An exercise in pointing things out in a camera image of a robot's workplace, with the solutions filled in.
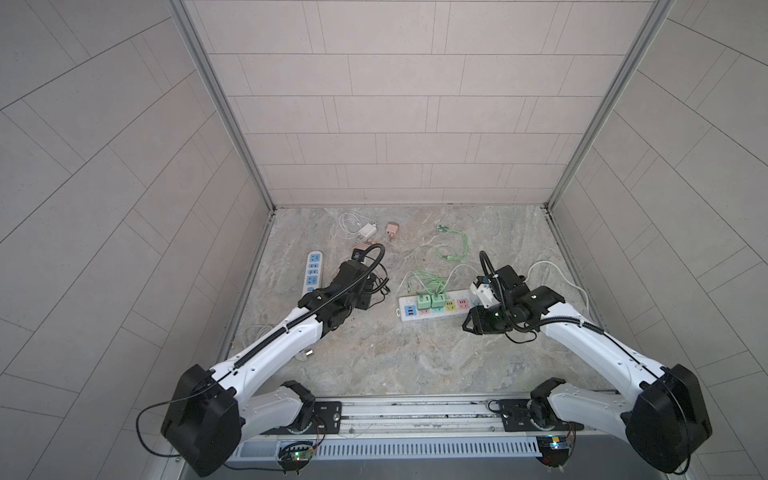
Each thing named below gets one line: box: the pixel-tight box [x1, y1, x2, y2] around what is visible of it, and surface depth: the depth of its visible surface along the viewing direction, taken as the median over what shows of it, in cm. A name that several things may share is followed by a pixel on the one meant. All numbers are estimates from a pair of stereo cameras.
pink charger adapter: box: [385, 222, 399, 238], surface depth 111 cm
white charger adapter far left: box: [357, 223, 377, 240], surface depth 109 cm
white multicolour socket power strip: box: [396, 290, 480, 322], surface depth 88 cm
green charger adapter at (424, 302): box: [417, 294, 431, 310], surface depth 86 cm
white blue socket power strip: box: [302, 250, 323, 296], surface depth 98 cm
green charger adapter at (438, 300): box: [431, 294, 446, 308], surface depth 86 cm
